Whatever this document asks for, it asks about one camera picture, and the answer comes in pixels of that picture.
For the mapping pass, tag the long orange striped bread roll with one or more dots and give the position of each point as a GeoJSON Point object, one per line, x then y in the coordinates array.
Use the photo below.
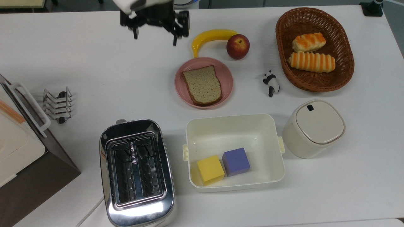
{"type": "Point", "coordinates": [311, 62]}

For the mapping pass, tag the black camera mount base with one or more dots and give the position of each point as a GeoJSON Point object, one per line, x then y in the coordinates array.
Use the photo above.
{"type": "Point", "coordinates": [372, 8]}

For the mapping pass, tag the red apple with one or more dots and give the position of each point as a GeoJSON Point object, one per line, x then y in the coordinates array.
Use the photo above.
{"type": "Point", "coordinates": [238, 46]}

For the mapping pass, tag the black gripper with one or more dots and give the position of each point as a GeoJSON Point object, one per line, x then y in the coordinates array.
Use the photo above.
{"type": "Point", "coordinates": [157, 15]}

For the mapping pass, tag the yellow banana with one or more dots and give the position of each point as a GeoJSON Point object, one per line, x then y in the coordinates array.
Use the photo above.
{"type": "Point", "coordinates": [208, 35]}

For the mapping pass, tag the cream chrome toaster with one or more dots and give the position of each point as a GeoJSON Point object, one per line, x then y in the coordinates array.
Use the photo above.
{"type": "Point", "coordinates": [137, 170]}

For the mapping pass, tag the short orange striped bread roll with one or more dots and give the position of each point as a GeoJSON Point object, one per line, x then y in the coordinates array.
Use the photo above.
{"type": "Point", "coordinates": [308, 42]}

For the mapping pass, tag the cream lidded canister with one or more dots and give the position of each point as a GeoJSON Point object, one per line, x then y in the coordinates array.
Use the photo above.
{"type": "Point", "coordinates": [315, 126]}

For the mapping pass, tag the brown bread slice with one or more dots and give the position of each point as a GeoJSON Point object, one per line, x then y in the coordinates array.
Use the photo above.
{"type": "Point", "coordinates": [202, 85]}

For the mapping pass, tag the purple cube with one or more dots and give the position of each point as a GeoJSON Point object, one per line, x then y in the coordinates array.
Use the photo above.
{"type": "Point", "coordinates": [236, 161]}

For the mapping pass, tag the brown wicker basket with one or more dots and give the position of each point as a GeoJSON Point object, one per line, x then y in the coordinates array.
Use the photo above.
{"type": "Point", "coordinates": [344, 63]}

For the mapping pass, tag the yellow cube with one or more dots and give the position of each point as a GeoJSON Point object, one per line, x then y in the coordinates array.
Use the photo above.
{"type": "Point", "coordinates": [210, 168]}

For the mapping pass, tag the pink plate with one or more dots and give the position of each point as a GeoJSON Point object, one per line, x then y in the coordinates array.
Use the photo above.
{"type": "Point", "coordinates": [227, 78]}

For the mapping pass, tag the white plastic container box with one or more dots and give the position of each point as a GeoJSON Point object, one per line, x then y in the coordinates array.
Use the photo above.
{"type": "Point", "coordinates": [236, 132]}

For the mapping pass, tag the panda figurine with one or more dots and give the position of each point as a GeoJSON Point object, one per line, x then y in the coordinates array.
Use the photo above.
{"type": "Point", "coordinates": [271, 82]}

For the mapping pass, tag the silver metal toast rack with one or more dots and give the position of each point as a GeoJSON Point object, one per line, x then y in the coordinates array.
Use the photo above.
{"type": "Point", "coordinates": [58, 105]}

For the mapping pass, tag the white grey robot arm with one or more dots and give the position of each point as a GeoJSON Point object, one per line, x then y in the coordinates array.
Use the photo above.
{"type": "Point", "coordinates": [129, 4]}

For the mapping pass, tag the cream bread box cabinet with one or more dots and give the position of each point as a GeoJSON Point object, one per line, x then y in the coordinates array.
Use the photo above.
{"type": "Point", "coordinates": [15, 142]}

